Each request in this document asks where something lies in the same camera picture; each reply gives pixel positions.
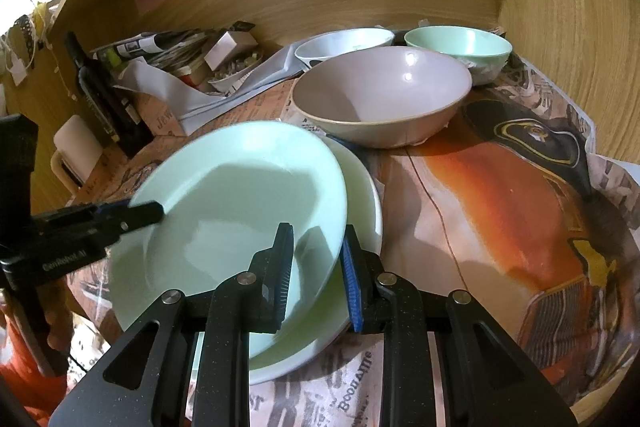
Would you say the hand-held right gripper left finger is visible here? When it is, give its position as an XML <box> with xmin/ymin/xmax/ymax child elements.
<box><xmin>47</xmin><ymin>223</ymin><xmax>296</xmax><ymax>427</ymax></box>

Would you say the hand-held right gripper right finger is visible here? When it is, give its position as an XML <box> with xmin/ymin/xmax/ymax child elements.
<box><xmin>340</xmin><ymin>224</ymin><xmax>581</xmax><ymax>427</ymax></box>

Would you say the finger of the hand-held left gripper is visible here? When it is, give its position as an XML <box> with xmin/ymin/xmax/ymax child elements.
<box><xmin>32</xmin><ymin>203</ymin><xmax>132</xmax><ymax>228</ymax></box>
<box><xmin>75</xmin><ymin>201</ymin><xmax>166</xmax><ymax>249</ymax></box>

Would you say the mint green plate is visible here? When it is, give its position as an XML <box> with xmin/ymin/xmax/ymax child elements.
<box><xmin>107</xmin><ymin>120</ymin><xmax>348</xmax><ymax>348</ymax></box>

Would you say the white plate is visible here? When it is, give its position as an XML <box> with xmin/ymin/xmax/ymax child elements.
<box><xmin>247</xmin><ymin>137</ymin><xmax>385</xmax><ymax>385</ymax></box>

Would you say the pink bowl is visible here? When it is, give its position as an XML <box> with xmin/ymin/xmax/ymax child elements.
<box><xmin>291</xmin><ymin>46</ymin><xmax>473</xmax><ymax>149</ymax></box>

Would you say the white patterned bowl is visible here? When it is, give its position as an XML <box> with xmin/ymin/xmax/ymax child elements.
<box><xmin>294</xmin><ymin>28</ymin><xmax>396</xmax><ymax>70</ymax></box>

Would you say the mint green bowl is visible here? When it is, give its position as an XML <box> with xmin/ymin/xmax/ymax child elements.
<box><xmin>404</xmin><ymin>26</ymin><xmax>513</xmax><ymax>86</ymax></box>

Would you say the person's left hand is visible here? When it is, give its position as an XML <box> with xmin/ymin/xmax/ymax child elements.
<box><xmin>42</xmin><ymin>302</ymin><xmax>73</xmax><ymax>348</ymax></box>

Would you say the pale pink mug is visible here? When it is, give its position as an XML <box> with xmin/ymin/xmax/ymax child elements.
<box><xmin>52</xmin><ymin>114</ymin><xmax>108</xmax><ymax>195</ymax></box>

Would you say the dark wine bottle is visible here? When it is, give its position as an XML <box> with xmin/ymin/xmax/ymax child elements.
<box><xmin>64</xmin><ymin>31</ymin><xmax>151</xmax><ymax>158</ymax></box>

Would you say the white paper sheet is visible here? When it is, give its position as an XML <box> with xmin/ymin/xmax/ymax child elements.
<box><xmin>117</xmin><ymin>57</ymin><xmax>211</xmax><ymax>118</ymax></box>

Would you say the white charger plug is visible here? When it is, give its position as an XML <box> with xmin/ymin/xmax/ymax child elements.
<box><xmin>5</xmin><ymin>57</ymin><xmax>28</xmax><ymax>88</ymax></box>

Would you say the small dish of trinkets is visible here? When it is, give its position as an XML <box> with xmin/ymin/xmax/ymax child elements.
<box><xmin>207</xmin><ymin>49</ymin><xmax>266</xmax><ymax>92</ymax></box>

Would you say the car print newspaper sheet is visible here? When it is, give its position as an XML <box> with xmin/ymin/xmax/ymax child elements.
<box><xmin>250</xmin><ymin>57</ymin><xmax>640</xmax><ymax>427</ymax></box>

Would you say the stack of folded newspapers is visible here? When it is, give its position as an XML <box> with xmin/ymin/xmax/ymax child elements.
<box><xmin>90</xmin><ymin>27</ymin><xmax>241</xmax><ymax>72</ymax></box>

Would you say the grey crumpled paper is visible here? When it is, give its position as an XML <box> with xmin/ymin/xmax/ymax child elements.
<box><xmin>177</xmin><ymin>44</ymin><xmax>306</xmax><ymax>135</ymax></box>

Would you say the small white box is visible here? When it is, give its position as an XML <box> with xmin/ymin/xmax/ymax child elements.
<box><xmin>204</xmin><ymin>31</ymin><xmax>258</xmax><ymax>70</ymax></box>

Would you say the patterned hairband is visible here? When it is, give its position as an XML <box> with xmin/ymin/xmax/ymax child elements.
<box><xmin>10</xmin><ymin>14</ymin><xmax>38</xmax><ymax>58</ymax></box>

